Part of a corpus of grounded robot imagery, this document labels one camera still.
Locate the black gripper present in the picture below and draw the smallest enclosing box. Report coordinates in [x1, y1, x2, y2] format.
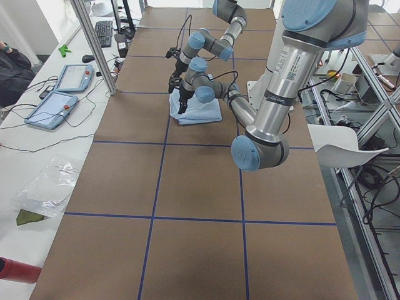
[177, 87, 194, 114]
[173, 57, 188, 77]

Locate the blue teach pendant near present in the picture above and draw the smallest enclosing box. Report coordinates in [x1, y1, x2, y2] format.
[24, 91, 78, 130]

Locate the green cloth piece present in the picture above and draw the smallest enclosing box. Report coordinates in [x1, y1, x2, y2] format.
[16, 209, 45, 226]

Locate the light blue button shirt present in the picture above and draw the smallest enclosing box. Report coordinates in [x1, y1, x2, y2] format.
[169, 86, 223, 125]

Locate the clear plastic bag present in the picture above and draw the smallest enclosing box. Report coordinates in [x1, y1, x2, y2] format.
[11, 155, 84, 218]

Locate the blue teach pendant far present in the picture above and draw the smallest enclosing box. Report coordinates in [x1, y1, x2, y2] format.
[54, 64, 94, 93]

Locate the black keyboard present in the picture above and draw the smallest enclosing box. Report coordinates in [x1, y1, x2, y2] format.
[94, 21, 113, 48]

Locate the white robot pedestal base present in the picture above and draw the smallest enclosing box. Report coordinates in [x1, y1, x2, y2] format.
[247, 1, 301, 110]

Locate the person in dark clothes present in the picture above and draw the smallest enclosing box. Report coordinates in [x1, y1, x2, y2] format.
[1, 41, 36, 107]

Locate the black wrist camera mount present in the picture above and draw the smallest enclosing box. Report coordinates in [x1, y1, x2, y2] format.
[168, 75, 182, 94]
[165, 47, 181, 59]

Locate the green plastic clamp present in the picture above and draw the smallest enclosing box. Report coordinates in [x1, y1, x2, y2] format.
[58, 44, 72, 58]

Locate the aluminium frame post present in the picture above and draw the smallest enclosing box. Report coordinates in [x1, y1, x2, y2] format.
[71, 0, 117, 96]

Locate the black computer mouse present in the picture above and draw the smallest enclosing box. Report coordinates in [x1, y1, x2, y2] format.
[81, 54, 95, 63]

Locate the blue teach pendant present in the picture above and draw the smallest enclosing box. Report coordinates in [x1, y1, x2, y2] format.
[54, 64, 94, 93]
[24, 91, 78, 130]

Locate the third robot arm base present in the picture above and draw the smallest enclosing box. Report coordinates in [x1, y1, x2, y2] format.
[369, 43, 399, 68]

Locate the red bottle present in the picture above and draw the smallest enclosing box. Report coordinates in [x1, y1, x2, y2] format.
[1, 257, 42, 284]

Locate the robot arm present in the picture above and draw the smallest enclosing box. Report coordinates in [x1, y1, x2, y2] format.
[169, 1, 368, 171]
[166, 1, 248, 79]

